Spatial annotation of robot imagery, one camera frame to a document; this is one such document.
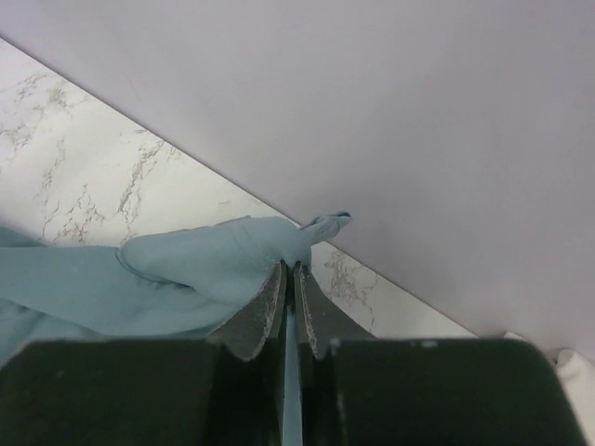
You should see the blue-grey t-shirt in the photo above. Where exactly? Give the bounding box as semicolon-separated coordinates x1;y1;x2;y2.
1;212;350;445

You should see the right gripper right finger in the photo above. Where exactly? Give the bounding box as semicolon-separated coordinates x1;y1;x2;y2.
293;264;576;445

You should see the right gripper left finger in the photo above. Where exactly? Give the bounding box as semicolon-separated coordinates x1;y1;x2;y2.
1;264;287;445

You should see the white folded t-shirt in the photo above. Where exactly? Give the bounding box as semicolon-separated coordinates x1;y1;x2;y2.
501;330;595;424

